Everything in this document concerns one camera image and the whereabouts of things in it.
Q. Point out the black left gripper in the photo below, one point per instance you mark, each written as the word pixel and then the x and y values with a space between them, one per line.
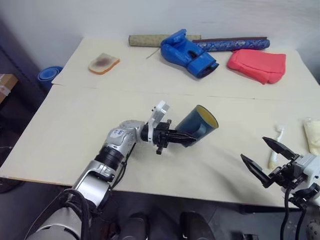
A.
pixel 163 137

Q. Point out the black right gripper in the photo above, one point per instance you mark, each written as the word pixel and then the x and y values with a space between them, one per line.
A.
pixel 286 173

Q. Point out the dark blue mug yellow inside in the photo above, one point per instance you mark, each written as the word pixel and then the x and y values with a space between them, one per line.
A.
pixel 193 122

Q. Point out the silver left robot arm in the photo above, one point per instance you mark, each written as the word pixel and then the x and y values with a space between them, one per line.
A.
pixel 119 138

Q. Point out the white toothbrush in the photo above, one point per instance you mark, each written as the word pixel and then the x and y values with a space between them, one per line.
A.
pixel 278 138

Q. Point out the blue boxing glove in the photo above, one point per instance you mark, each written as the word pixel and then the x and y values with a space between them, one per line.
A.
pixel 183 53

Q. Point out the red folded cloth pouch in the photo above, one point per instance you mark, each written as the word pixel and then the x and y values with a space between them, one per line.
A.
pixel 257 65

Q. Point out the blue patterned rolled scroll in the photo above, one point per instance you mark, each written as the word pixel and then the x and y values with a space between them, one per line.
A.
pixel 232 45

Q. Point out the beige rolled bamboo mat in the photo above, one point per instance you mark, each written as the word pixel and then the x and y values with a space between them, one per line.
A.
pixel 147 40

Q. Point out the toast bread slice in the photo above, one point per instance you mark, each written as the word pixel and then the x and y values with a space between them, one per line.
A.
pixel 103 63

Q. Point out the dark red scroll rod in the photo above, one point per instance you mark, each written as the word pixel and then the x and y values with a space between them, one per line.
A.
pixel 240 38

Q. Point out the blue round container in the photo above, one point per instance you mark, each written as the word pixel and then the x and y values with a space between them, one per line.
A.
pixel 48 76

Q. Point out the brown cardboard box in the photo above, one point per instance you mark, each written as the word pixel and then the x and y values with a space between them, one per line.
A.
pixel 6 86

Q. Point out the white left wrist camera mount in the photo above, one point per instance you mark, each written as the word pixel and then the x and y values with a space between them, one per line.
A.
pixel 157 115

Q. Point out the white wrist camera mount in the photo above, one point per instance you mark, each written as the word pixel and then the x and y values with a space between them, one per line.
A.
pixel 308 165
pixel 157 115

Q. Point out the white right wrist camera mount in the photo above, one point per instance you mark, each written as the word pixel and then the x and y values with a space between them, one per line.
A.
pixel 308 165

